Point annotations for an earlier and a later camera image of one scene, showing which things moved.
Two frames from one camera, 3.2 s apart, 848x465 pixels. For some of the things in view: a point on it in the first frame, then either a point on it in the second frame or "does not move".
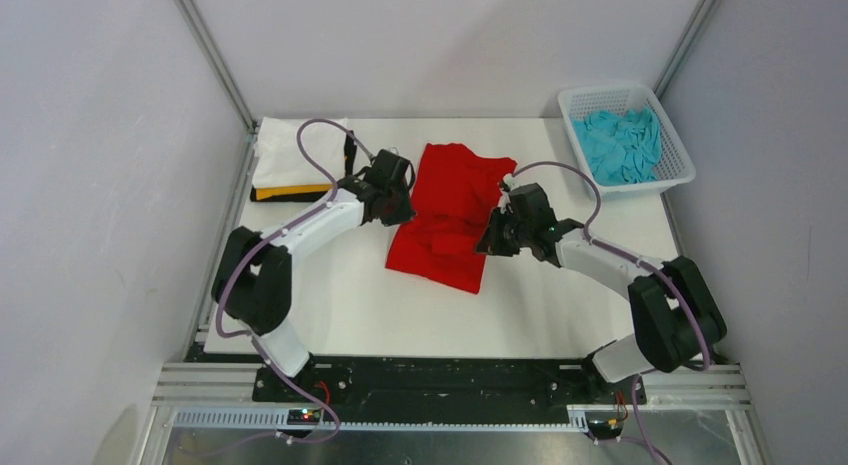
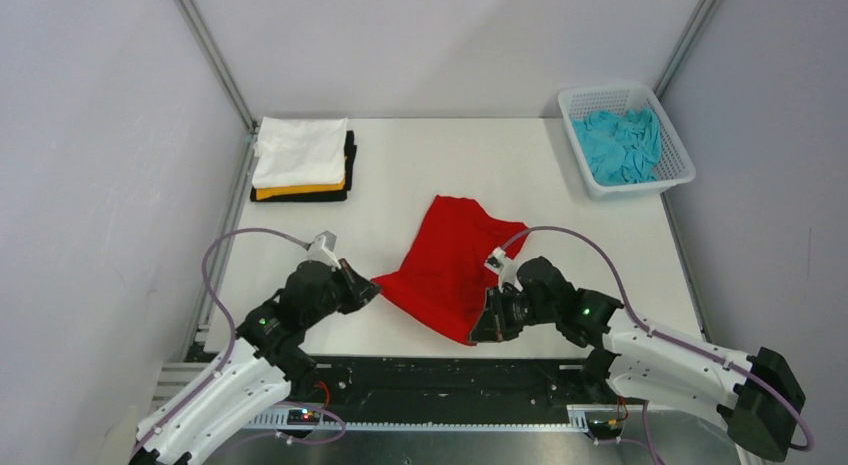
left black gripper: [403, 215] to [359, 289]
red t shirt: [454, 192] to [445, 277]
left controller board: [303, 416] does not move
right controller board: [605, 429] does not move
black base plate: [447, 391] does not move
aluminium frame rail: [211, 398] does not move
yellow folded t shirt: [265, 192] does not move
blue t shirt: [620, 146] does not move
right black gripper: [491, 243] to [494, 325]
